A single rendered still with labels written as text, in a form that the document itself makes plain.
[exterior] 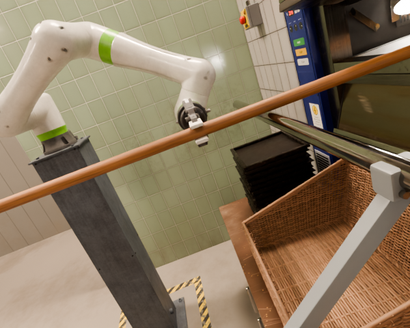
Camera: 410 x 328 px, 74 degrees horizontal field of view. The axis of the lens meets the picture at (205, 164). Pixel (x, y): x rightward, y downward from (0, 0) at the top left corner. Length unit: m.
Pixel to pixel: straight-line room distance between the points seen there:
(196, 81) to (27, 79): 0.54
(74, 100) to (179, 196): 0.95
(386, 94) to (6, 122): 1.25
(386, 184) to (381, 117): 0.65
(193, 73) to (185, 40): 0.94
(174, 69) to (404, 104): 0.68
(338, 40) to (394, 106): 0.32
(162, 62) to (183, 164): 1.08
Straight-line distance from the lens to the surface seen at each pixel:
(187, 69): 0.94
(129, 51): 1.02
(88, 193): 1.33
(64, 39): 0.98
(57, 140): 1.33
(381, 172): 0.34
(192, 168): 1.96
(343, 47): 1.13
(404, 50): 0.82
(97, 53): 1.08
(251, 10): 1.59
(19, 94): 1.12
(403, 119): 0.92
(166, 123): 1.87
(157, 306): 1.67
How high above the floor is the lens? 1.33
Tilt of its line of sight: 19 degrees down
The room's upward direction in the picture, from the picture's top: 20 degrees counter-clockwise
